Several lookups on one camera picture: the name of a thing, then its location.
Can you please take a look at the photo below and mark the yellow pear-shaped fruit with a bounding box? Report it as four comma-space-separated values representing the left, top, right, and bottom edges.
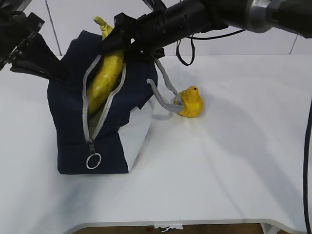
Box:
177, 86, 204, 118

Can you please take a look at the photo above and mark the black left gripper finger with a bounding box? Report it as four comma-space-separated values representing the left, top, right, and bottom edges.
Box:
24, 34, 69, 81
10, 59, 51, 80

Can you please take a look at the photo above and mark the navy blue lunch bag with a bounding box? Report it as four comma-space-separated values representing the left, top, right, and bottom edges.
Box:
47, 30, 185, 175

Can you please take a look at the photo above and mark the yellow banana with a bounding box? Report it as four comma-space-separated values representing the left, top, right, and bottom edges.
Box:
86, 16, 125, 116

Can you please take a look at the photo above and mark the black cable at right edge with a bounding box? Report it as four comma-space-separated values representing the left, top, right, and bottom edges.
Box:
302, 99, 312, 234

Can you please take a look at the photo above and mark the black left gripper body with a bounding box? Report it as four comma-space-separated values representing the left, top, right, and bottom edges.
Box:
0, 9, 45, 69

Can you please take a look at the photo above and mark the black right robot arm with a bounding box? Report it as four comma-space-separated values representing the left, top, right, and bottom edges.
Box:
101, 0, 312, 58

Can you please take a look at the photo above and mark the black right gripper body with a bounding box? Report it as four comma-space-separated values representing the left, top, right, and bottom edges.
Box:
114, 13, 164, 59

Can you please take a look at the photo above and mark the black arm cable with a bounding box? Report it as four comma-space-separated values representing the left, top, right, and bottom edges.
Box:
176, 28, 247, 66

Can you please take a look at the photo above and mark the white paper scrap under table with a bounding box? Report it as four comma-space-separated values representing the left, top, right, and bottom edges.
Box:
154, 223, 184, 233

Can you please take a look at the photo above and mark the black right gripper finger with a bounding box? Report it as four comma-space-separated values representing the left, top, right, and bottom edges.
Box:
101, 29, 133, 53

